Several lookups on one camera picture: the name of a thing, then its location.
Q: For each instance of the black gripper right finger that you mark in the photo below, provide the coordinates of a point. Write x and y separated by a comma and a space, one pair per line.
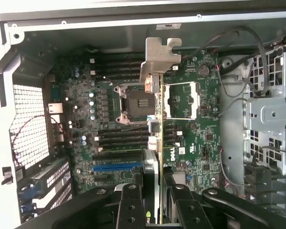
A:
188, 210

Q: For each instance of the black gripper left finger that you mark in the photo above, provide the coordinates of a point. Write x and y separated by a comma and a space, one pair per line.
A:
131, 210

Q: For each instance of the blue expansion slot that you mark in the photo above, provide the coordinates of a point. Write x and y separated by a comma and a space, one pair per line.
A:
116, 167

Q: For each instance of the dark RAM stick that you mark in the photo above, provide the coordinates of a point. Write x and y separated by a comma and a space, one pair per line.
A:
121, 149

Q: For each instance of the green motherboard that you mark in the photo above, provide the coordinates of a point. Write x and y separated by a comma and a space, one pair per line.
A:
200, 143

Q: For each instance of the blue card retention clip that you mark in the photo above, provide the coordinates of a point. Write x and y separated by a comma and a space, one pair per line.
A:
28, 192
26, 208

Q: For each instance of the CPU socket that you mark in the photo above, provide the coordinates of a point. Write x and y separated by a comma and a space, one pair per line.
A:
138, 102

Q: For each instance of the metal socket cover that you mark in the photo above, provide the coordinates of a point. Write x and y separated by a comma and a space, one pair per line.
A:
196, 95

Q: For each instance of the metal disk bay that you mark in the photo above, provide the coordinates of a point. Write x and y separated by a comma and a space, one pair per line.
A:
269, 112

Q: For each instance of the coin cell battery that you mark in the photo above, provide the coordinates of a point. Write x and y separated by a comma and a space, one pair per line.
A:
203, 71

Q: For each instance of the open black PC case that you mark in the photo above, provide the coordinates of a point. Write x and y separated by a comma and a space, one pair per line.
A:
12, 71

